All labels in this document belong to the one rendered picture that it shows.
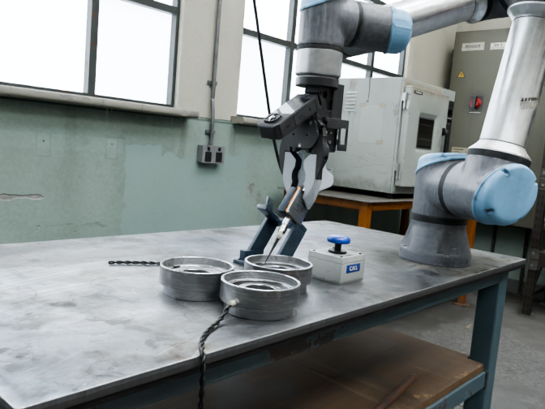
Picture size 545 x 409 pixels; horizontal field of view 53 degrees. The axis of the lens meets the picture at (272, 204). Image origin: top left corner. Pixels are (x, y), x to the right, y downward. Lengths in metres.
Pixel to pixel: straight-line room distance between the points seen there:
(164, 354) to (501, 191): 0.70
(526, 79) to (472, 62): 3.65
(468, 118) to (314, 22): 3.86
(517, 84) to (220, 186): 2.04
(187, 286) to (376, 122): 2.44
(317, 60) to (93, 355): 0.55
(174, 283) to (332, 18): 0.47
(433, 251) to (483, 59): 3.65
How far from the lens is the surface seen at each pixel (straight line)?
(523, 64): 1.14
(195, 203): 2.83
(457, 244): 1.20
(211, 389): 1.11
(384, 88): 3.10
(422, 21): 1.16
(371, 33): 0.95
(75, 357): 0.58
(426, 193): 1.19
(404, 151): 3.01
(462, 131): 4.73
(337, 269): 0.92
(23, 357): 0.59
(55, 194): 2.41
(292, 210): 0.89
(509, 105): 1.12
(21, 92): 2.24
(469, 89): 4.75
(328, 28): 0.91
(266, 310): 0.69
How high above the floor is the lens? 1.02
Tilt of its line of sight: 6 degrees down
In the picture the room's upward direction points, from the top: 5 degrees clockwise
